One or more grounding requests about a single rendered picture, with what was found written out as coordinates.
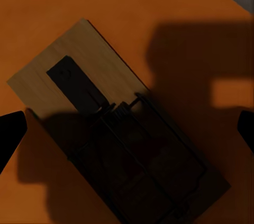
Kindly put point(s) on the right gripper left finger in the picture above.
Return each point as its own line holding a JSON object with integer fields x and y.
{"x": 13, "y": 126}

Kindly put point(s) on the mousetrap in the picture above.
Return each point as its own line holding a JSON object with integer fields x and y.
{"x": 128, "y": 148}

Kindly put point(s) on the cabinet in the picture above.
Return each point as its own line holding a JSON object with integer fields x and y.
{"x": 195, "y": 57}

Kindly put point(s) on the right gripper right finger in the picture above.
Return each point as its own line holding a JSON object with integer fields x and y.
{"x": 246, "y": 127}

